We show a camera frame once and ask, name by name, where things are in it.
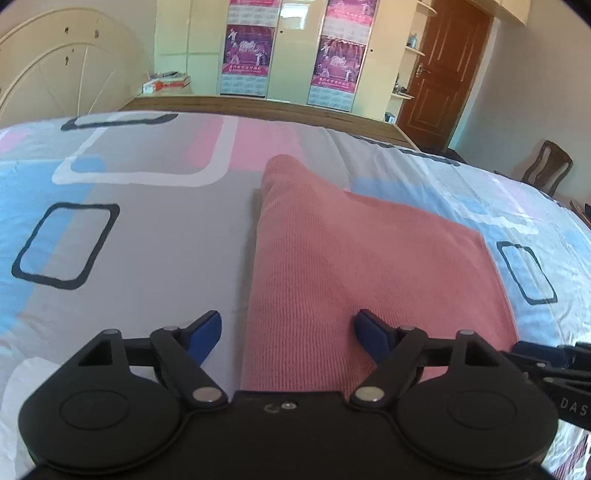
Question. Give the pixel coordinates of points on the wooden bed frame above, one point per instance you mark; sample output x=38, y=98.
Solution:
x=277, y=108

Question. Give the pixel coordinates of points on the purple wall poster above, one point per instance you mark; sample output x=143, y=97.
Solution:
x=339, y=60
x=247, y=50

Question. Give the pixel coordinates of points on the cream wardrobe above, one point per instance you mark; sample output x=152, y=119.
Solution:
x=293, y=50

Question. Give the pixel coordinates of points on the white and red box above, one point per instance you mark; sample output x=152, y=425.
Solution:
x=164, y=84

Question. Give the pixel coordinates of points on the patterned bedsheet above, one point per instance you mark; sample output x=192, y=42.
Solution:
x=152, y=221

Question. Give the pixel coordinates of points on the pink knit garment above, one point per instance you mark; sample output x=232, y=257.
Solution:
x=346, y=258

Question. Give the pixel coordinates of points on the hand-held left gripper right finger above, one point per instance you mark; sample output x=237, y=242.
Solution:
x=371, y=337

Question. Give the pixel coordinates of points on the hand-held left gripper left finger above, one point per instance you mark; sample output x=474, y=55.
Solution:
x=205, y=334

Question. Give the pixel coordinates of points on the brown wooden door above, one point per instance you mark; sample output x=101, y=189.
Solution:
x=445, y=78

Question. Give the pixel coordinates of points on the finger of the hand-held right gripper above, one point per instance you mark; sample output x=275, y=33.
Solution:
x=540, y=353
x=563, y=374

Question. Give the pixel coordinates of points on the cream headboard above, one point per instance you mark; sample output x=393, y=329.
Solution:
x=60, y=69

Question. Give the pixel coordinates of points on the wooden chair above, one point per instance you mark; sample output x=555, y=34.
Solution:
x=547, y=166

